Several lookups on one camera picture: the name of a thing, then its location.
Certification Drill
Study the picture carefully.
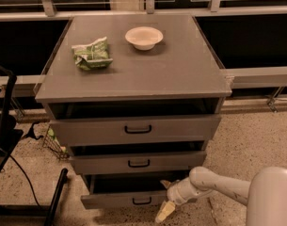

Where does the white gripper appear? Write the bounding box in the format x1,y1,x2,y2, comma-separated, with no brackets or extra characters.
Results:
155,178,215,223

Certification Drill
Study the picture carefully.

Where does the grey bottom drawer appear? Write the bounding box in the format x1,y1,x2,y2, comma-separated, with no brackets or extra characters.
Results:
81,170,188,209

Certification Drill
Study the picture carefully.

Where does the grey drawer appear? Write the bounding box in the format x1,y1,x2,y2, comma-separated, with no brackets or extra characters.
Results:
70,151,206,175
51,115,221,146
81,170,188,209

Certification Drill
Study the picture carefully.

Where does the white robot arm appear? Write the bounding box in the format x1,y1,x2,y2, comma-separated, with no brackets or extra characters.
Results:
155,167,287,226

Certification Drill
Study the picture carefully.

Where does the grey middle drawer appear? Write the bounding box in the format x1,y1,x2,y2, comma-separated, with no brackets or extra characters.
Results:
70,151,206,175

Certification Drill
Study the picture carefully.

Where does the grey drawer cabinet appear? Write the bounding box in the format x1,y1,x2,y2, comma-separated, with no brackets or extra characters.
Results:
34,13,233,186

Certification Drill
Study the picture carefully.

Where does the grey top drawer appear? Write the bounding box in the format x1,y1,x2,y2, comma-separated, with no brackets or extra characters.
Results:
51,115,221,146

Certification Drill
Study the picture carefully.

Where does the green snack bag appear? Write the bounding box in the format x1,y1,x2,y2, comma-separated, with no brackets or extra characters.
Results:
72,37,113,71

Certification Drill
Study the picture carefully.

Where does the white bowl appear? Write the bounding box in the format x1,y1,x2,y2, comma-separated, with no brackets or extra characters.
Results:
125,26,164,51

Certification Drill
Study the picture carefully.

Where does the metal window railing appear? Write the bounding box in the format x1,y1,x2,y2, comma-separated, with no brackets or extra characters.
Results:
0,0,287,111

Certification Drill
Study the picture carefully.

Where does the black metal stand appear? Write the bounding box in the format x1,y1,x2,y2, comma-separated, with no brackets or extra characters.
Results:
0,66,68,226

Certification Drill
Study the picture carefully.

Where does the wire mesh basket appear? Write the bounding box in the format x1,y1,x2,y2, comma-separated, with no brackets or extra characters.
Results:
42,127,69,160

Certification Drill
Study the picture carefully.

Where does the black cable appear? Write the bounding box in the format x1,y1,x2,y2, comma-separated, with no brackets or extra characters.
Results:
0,141,45,210

